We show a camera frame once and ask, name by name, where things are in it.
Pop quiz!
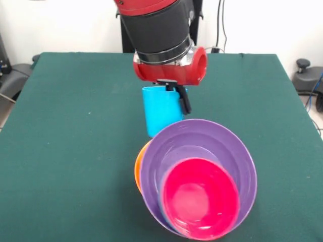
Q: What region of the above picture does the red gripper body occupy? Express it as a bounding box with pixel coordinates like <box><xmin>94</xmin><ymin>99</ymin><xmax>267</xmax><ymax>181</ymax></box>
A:
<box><xmin>133</xmin><ymin>46</ymin><xmax>208</xmax><ymax>86</ymax></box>

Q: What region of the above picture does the blue cup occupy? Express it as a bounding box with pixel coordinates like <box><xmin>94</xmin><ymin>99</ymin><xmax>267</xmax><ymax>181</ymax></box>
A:
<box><xmin>141</xmin><ymin>86</ymin><xmax>188</xmax><ymax>138</ymax></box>

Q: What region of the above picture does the purple bowl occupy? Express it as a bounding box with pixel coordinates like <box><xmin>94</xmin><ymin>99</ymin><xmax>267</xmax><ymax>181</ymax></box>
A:
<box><xmin>140</xmin><ymin>119</ymin><xmax>258</xmax><ymax>238</ymax></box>

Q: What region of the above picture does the pink bowl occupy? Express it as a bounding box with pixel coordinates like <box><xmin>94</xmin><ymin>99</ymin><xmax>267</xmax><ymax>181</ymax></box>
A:
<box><xmin>161</xmin><ymin>158</ymin><xmax>241</xmax><ymax>240</ymax></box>

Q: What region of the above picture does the small light blue bowl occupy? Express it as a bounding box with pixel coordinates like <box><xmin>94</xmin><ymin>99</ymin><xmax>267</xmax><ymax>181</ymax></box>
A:
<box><xmin>157</xmin><ymin>187</ymin><xmax>175</xmax><ymax>230</ymax></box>

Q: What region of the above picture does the large orange bowl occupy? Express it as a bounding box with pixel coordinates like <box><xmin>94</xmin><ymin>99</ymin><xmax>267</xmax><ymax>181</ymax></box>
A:
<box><xmin>134</xmin><ymin>140</ymin><xmax>151</xmax><ymax>193</ymax></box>

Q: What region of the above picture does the dark green tablecloth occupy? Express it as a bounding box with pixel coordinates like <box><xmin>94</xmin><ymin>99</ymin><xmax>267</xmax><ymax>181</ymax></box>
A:
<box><xmin>0</xmin><ymin>52</ymin><xmax>323</xmax><ymax>242</ymax></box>

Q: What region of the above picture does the black office chair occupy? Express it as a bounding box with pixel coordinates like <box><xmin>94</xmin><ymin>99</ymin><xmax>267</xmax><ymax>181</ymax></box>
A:
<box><xmin>294</xmin><ymin>59</ymin><xmax>323</xmax><ymax>96</ymax></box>
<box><xmin>0</xmin><ymin>34</ymin><xmax>41</xmax><ymax>99</ymax></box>

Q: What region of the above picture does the black hanging cable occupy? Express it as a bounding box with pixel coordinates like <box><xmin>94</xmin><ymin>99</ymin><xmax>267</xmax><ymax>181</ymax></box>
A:
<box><xmin>218</xmin><ymin>0</ymin><xmax>228</xmax><ymax>53</ymax></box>

